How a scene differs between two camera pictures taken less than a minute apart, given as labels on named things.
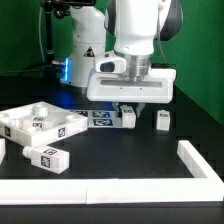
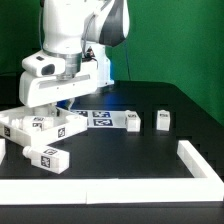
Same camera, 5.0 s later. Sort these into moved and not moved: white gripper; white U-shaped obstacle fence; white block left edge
Moved: white gripper
Not moved: white U-shaped obstacle fence; white block left edge
